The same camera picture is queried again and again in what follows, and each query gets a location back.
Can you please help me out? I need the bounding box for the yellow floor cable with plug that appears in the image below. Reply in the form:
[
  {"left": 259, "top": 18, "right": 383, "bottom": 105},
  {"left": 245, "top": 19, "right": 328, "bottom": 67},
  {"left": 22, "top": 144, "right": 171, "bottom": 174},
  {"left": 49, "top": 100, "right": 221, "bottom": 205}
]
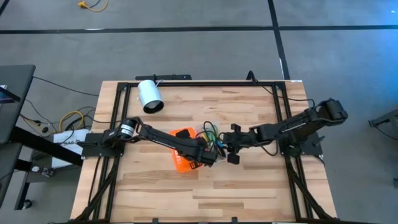
[{"left": 77, "top": 0, "right": 109, "bottom": 12}]

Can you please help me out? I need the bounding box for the dark screen device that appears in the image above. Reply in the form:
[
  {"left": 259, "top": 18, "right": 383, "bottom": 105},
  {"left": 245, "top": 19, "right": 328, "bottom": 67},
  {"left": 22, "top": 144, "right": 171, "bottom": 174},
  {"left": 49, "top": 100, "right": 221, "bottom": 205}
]
[{"left": 0, "top": 84, "right": 21, "bottom": 103}]

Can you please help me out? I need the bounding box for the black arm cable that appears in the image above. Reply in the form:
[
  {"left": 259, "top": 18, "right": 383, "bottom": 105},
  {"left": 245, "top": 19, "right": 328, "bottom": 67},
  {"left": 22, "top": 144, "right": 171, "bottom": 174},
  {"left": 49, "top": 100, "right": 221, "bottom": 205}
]
[
  {"left": 261, "top": 144, "right": 279, "bottom": 157},
  {"left": 203, "top": 121, "right": 220, "bottom": 139}
]

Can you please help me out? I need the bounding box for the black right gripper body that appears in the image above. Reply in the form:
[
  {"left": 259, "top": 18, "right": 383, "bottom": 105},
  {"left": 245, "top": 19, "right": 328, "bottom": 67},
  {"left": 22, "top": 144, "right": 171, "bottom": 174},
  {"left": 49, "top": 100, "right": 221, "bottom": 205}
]
[{"left": 226, "top": 123, "right": 261, "bottom": 165}]

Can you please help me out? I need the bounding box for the white equipment box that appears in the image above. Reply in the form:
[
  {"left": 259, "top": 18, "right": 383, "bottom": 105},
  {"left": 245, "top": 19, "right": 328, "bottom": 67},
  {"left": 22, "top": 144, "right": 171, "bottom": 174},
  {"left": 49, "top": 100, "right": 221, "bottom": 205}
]
[{"left": 51, "top": 128, "right": 91, "bottom": 169}]

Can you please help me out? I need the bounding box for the black supply cable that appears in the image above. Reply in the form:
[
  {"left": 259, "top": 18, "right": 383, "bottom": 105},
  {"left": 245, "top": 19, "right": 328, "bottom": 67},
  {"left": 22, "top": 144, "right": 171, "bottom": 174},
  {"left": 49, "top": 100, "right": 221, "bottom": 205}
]
[{"left": 261, "top": 85, "right": 317, "bottom": 108}]

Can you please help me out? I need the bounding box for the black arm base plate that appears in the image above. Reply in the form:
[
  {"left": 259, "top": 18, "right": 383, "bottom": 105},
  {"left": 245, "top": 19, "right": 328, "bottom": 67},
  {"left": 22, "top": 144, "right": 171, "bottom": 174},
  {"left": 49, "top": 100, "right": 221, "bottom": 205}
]
[
  {"left": 277, "top": 132, "right": 324, "bottom": 157},
  {"left": 81, "top": 132, "right": 126, "bottom": 158}
]

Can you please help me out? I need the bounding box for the thin black floor cable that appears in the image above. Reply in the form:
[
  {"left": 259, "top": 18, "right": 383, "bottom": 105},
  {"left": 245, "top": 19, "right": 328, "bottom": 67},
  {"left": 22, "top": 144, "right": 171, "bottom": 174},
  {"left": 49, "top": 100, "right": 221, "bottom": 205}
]
[{"left": 32, "top": 76, "right": 100, "bottom": 97}]

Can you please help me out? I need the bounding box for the black desk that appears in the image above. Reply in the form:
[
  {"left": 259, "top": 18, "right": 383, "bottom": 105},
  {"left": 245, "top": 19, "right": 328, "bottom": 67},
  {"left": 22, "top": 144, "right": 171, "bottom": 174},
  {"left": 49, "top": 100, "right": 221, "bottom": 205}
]
[{"left": 0, "top": 64, "right": 85, "bottom": 210}]

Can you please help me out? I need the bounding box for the yellow cable loop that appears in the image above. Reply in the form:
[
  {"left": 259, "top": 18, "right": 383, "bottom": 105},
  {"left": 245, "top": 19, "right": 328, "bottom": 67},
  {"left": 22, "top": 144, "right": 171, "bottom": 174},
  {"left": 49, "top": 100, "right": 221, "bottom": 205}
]
[{"left": 58, "top": 110, "right": 85, "bottom": 131}]

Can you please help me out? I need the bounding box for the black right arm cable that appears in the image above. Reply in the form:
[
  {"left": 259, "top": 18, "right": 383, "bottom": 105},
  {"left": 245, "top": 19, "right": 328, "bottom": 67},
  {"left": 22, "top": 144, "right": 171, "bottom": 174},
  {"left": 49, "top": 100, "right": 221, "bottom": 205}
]
[{"left": 261, "top": 144, "right": 279, "bottom": 157}]

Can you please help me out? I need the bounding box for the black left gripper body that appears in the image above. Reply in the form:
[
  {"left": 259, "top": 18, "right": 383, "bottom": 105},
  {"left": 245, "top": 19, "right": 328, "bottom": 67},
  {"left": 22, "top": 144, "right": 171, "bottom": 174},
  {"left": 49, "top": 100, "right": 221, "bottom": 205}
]
[{"left": 186, "top": 144, "right": 218, "bottom": 169}]

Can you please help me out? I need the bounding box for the black power strip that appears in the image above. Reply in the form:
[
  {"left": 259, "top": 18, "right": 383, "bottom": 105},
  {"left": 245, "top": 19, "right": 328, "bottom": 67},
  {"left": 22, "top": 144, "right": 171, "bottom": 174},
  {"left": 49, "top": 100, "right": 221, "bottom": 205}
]
[{"left": 135, "top": 73, "right": 193, "bottom": 81}]

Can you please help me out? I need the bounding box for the clear plastic supply box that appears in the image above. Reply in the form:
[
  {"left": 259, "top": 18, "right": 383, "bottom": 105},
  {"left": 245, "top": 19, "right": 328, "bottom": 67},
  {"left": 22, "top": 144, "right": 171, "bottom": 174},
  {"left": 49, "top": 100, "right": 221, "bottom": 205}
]
[{"left": 195, "top": 123, "right": 227, "bottom": 163}]

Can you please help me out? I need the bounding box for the grey metal stand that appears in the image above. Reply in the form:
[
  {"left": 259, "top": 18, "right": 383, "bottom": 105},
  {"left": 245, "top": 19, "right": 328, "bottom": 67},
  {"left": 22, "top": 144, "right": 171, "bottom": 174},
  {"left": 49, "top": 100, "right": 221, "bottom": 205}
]
[{"left": 368, "top": 108, "right": 398, "bottom": 128}]

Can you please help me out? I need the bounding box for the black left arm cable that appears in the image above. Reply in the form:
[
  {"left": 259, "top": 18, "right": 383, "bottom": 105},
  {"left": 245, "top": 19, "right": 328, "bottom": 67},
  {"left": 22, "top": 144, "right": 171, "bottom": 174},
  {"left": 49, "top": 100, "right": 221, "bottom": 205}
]
[{"left": 203, "top": 121, "right": 220, "bottom": 139}]

